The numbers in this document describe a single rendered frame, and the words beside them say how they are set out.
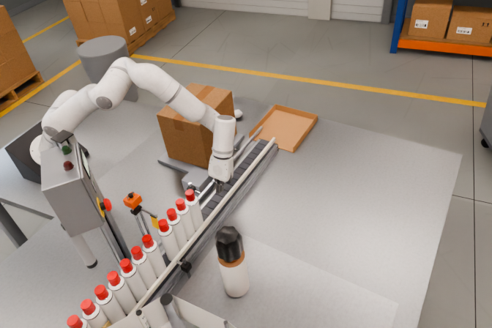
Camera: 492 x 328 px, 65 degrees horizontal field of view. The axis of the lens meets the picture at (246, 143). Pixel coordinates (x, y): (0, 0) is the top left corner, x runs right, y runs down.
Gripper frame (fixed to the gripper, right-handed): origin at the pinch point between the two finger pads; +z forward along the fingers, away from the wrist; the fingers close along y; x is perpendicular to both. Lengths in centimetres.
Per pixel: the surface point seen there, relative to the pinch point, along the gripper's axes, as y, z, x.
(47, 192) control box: -4, -29, -73
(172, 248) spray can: 2.5, 10.0, -32.7
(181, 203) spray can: 0.8, -5.4, -26.5
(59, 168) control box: -7, -32, -67
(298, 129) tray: 7, -11, 63
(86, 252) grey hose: -8, 0, -60
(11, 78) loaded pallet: -343, 39, 106
